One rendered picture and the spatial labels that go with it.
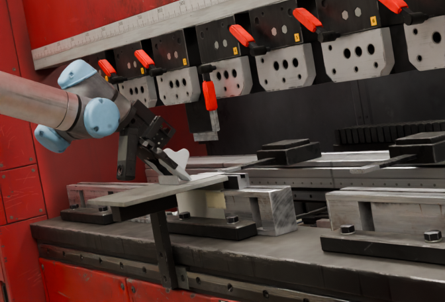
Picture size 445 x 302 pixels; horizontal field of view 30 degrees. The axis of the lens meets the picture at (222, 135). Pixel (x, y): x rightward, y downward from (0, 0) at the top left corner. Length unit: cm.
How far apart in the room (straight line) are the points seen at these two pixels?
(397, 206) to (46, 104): 66
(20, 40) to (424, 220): 160
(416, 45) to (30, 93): 69
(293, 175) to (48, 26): 91
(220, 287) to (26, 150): 109
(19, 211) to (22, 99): 113
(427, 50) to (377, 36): 11
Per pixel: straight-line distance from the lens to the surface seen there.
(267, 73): 162
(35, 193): 265
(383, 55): 139
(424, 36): 132
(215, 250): 171
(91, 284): 233
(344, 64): 146
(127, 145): 180
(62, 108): 158
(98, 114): 159
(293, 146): 201
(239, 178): 183
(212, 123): 188
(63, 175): 269
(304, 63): 154
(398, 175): 179
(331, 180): 195
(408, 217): 144
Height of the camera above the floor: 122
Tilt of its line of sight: 4 degrees down
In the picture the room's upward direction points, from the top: 10 degrees counter-clockwise
